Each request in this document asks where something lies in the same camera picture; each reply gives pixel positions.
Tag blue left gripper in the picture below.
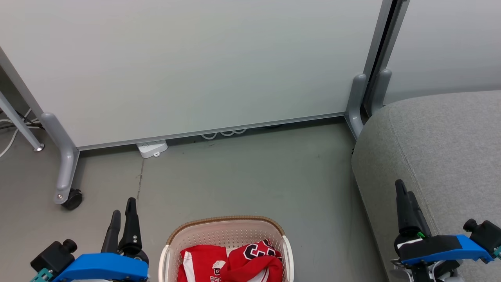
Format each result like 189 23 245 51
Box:
53 197 150 282

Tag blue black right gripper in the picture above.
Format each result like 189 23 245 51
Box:
393 179 495 267

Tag red jersey with white stripes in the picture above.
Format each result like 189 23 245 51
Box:
177 245 228 282

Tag red jersey large black letters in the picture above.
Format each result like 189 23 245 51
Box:
219 239 284 282

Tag grey fabric sofa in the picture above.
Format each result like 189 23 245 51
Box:
351 90 501 282

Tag black caster wheel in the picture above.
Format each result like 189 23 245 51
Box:
62 189 83 211

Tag white power strip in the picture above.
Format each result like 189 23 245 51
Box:
136 140 169 159

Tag grey partition leg with caster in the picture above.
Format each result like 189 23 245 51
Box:
40 112 81 205

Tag white plastic laundry basket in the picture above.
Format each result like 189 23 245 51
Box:
159 215 295 282

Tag grey metal table leg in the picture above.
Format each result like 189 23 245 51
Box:
0 92 45 152

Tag narrow white partition panel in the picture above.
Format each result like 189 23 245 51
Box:
383 0 501 105

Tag large white partition panel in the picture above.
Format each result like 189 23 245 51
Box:
0 0 393 151

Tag teal left camera connector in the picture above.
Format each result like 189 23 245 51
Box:
30 268 54 282

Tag white loose cables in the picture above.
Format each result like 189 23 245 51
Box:
0 109 41 158

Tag white coiled cable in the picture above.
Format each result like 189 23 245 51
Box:
201 128 248 140

